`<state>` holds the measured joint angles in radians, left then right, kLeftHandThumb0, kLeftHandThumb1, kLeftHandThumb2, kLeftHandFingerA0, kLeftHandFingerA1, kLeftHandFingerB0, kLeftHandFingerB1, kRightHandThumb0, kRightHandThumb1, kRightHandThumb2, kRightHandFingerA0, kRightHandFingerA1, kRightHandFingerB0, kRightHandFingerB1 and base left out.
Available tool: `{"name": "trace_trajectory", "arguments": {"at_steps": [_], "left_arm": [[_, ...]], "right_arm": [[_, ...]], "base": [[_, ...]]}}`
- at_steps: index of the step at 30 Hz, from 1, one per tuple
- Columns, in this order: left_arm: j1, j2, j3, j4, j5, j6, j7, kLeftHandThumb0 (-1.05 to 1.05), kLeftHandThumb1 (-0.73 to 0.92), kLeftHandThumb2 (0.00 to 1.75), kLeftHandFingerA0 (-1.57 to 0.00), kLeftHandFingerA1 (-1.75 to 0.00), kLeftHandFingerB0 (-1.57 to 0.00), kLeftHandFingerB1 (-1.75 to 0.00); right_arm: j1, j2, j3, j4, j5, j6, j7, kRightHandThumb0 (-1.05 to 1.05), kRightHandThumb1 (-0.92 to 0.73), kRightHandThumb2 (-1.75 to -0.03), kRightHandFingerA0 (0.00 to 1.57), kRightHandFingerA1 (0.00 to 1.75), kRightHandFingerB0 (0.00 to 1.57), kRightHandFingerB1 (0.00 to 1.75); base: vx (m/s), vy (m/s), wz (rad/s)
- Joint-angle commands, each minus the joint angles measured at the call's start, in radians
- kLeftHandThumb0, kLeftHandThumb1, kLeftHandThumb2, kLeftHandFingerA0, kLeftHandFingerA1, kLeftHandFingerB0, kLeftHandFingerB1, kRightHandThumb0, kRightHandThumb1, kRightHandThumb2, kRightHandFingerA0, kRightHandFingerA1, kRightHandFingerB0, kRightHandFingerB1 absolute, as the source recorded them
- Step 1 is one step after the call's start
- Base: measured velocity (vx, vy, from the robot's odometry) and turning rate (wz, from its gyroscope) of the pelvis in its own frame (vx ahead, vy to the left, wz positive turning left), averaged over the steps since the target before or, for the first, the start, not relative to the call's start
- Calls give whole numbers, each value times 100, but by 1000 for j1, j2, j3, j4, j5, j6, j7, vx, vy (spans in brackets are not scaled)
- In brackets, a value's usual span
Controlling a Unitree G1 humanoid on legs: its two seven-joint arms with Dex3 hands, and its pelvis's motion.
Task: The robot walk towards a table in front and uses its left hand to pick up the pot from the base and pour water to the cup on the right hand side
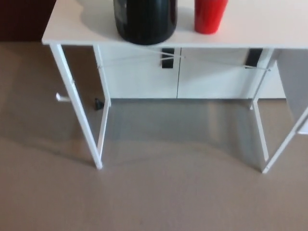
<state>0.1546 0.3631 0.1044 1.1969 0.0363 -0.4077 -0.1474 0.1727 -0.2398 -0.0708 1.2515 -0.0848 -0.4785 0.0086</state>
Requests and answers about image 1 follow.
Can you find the black electric kettle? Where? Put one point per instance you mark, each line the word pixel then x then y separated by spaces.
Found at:
pixel 144 21

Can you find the red plastic cup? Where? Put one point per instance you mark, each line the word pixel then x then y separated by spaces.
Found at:
pixel 208 16

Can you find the white cabinet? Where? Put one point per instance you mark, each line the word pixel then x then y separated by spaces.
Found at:
pixel 139 81

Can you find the small black floor object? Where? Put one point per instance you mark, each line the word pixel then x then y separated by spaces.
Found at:
pixel 98 104

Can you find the white door stopper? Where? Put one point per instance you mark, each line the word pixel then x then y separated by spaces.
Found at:
pixel 60 97

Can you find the white table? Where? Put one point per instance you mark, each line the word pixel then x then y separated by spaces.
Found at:
pixel 67 31

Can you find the dark brown door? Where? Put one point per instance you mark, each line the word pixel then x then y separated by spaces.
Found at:
pixel 21 19

